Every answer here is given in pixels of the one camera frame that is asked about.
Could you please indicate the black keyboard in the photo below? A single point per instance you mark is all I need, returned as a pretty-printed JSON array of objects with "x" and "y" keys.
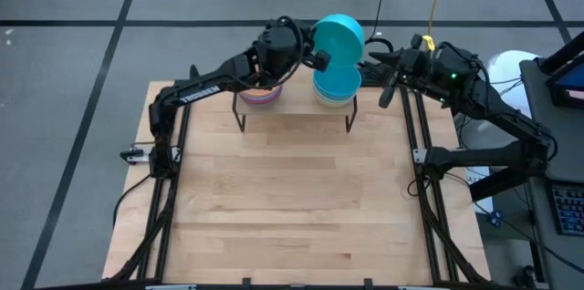
[{"x": 570, "y": 210}]

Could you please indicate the blue plug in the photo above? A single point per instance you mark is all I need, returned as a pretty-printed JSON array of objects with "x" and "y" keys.
[{"x": 495, "y": 218}]

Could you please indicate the white paper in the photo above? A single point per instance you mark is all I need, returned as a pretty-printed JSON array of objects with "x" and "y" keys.
[{"x": 479, "y": 185}]

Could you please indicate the blue bowl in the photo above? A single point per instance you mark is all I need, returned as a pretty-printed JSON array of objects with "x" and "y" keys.
[{"x": 337, "y": 82}]

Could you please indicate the black power strip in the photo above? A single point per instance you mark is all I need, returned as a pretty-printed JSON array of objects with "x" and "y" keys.
[{"x": 372, "y": 75}]

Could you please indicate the white stool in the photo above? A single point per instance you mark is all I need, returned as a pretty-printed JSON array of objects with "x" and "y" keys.
[{"x": 511, "y": 66}]

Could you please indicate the yellow clip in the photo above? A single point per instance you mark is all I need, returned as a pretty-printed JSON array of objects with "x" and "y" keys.
[{"x": 429, "y": 43}]

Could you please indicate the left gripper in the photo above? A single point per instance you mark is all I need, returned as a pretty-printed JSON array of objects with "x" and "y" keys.
[{"x": 283, "y": 48}]

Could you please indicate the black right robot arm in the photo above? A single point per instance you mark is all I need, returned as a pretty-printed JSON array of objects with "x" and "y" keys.
[{"x": 502, "y": 119}]

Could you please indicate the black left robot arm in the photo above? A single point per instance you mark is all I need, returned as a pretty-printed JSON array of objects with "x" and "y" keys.
[{"x": 196, "y": 91}]

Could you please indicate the magenta bowl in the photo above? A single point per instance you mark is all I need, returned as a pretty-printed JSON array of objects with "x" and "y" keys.
[{"x": 248, "y": 100}]

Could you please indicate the teal bowl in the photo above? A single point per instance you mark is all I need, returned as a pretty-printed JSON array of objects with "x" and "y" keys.
[{"x": 342, "y": 39}]

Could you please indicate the mint green bowl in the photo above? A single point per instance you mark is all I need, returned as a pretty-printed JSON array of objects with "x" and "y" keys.
[{"x": 329, "y": 100}]

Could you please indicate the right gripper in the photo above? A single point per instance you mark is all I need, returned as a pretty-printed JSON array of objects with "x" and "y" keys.
[{"x": 417, "y": 69}]

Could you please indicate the black monitor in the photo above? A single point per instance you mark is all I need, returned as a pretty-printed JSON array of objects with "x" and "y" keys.
[{"x": 572, "y": 82}]

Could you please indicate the grey desk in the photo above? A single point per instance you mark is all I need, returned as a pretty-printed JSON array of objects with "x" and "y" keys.
[{"x": 566, "y": 144}]

